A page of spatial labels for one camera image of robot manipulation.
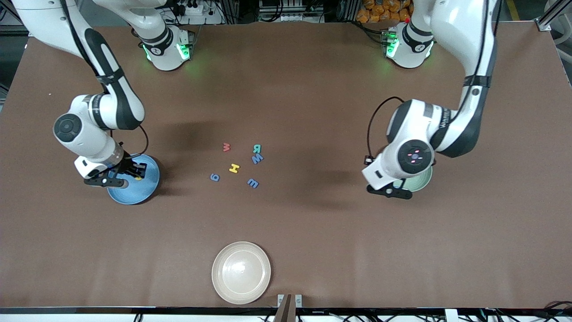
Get long white power strip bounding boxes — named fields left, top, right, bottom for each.
left=258, top=0, right=325, bottom=23

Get blue plate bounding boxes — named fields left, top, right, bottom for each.
left=106, top=153, right=160, bottom=205

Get orange snack bags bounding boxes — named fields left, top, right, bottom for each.
left=356, top=0, right=414, bottom=24

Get white power strip with plugs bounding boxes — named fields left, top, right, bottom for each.
left=177, top=0, right=224, bottom=25

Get aluminium frame profile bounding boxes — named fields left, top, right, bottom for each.
left=538, top=0, right=572, bottom=32

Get metal bracket with brown strip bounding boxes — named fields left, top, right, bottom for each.
left=273, top=294, right=303, bottom=322

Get pale green plate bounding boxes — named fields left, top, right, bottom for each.
left=393, top=165, right=433, bottom=193

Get beige plate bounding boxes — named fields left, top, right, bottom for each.
left=211, top=241, right=272, bottom=305

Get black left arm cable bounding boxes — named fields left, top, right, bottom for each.
left=366, top=0, right=500, bottom=164

